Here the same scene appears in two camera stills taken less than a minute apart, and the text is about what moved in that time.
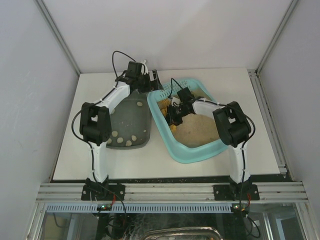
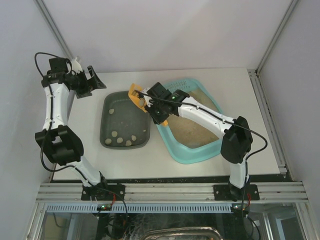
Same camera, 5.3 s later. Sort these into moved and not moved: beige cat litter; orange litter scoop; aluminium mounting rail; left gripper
Moved: orange litter scoop; left gripper
Not moved: beige cat litter; aluminium mounting rail
